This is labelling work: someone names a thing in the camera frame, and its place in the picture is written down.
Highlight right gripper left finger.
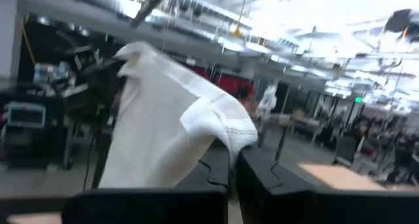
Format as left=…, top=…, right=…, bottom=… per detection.
left=61, top=138, right=230, bottom=224

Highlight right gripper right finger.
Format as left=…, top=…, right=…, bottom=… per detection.
left=236, top=145, right=419, bottom=224

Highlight white checked towel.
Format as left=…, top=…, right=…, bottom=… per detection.
left=98, top=40, right=259, bottom=189

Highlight black equipment stack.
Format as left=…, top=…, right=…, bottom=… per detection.
left=0, top=86, right=66, bottom=169

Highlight white humanoid robot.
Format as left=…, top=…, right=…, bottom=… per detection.
left=257, top=84, right=278, bottom=120

